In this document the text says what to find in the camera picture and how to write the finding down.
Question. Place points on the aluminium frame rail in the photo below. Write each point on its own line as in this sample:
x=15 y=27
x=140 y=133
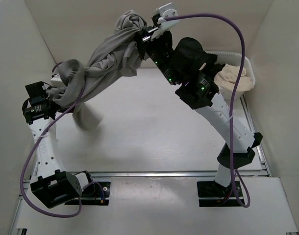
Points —
x=249 y=173

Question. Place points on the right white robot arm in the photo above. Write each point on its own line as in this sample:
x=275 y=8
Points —
x=194 y=70

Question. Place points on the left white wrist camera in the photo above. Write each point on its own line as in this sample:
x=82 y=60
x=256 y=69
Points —
x=56 y=80

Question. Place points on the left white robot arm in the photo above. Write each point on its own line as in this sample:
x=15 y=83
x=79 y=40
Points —
x=54 y=185

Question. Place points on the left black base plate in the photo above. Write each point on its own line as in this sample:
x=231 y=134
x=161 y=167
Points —
x=94 y=197

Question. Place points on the cream garment in basket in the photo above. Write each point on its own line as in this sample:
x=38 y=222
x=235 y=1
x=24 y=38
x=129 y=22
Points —
x=226 y=79

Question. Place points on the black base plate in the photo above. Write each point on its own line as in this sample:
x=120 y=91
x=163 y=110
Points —
x=211 y=194
x=94 y=197

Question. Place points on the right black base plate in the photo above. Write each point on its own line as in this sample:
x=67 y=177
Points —
x=211 y=194

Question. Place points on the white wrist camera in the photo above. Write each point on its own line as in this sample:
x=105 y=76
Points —
x=162 y=13
x=56 y=80

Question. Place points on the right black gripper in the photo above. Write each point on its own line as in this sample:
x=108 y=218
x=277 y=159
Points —
x=144 y=42

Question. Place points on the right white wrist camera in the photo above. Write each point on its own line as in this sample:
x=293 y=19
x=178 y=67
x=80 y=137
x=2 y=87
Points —
x=162 y=13

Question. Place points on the grey trousers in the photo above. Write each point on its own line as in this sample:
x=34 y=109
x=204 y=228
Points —
x=115 y=57

